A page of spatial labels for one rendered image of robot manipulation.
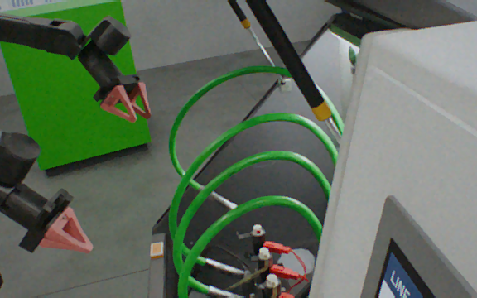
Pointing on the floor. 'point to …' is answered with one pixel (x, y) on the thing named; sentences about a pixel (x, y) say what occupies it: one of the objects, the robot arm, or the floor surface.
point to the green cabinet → (71, 94)
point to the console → (421, 153)
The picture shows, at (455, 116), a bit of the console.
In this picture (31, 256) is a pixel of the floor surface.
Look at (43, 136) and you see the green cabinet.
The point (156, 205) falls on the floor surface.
